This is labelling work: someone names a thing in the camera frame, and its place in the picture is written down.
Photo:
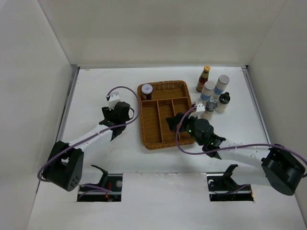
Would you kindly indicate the brown wicker divided basket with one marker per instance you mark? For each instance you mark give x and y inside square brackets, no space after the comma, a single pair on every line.
[168,99]

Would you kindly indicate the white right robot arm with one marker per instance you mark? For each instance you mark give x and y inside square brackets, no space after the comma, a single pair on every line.
[262,164]

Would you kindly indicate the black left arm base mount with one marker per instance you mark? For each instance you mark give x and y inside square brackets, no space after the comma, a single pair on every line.
[97,185]

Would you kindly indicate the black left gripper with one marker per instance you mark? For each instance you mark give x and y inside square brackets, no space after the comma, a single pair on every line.
[108,113]

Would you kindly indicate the white lid sauce jar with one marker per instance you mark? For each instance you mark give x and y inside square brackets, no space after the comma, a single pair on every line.
[146,92]

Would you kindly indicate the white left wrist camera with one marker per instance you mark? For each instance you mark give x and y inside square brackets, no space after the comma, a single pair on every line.
[112,99]

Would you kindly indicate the blue label spice jar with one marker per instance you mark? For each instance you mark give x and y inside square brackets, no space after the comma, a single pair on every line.
[220,86]
[207,91]

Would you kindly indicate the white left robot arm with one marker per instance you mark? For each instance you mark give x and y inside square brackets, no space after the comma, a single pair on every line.
[65,163]

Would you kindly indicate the red sauce bottle yellow cap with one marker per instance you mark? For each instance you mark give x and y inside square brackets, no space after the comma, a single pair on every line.
[203,78]

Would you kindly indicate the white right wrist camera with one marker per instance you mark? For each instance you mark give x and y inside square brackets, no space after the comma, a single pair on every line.
[198,107]

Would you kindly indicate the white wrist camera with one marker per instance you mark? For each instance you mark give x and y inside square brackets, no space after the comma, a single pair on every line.
[112,99]
[198,107]

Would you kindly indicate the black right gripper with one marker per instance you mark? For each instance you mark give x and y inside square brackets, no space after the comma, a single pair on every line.
[173,121]

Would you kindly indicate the clear top white grinder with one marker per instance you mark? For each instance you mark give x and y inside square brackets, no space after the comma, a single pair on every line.
[210,107]

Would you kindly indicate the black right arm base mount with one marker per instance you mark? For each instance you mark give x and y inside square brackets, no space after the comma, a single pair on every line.
[223,188]

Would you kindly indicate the black top white shaker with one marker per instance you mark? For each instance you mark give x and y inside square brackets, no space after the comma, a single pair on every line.
[223,101]

